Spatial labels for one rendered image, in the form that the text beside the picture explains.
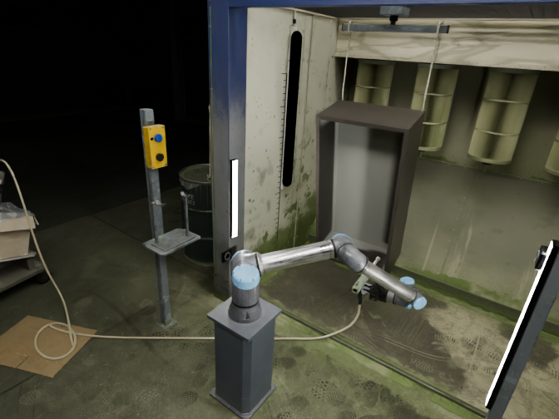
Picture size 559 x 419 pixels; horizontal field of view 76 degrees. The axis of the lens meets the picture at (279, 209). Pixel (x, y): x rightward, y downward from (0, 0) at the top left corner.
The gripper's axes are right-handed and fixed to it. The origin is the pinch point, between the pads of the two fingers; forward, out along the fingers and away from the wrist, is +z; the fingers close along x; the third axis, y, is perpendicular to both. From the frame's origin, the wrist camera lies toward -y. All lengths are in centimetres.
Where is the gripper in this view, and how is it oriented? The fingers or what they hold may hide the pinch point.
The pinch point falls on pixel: (359, 284)
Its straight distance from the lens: 269.2
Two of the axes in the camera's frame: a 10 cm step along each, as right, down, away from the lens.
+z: -8.5, -1.9, 4.9
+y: 0.3, 9.2, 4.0
